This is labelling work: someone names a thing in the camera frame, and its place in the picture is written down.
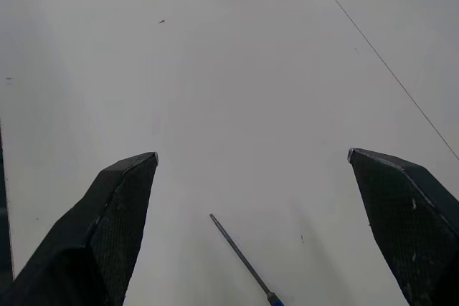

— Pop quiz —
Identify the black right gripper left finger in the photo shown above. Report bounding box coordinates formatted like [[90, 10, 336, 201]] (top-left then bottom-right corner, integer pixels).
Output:
[[0, 151, 160, 306]]

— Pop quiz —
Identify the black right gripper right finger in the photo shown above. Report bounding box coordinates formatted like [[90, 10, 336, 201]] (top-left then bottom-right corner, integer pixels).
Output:
[[346, 147, 459, 306]]

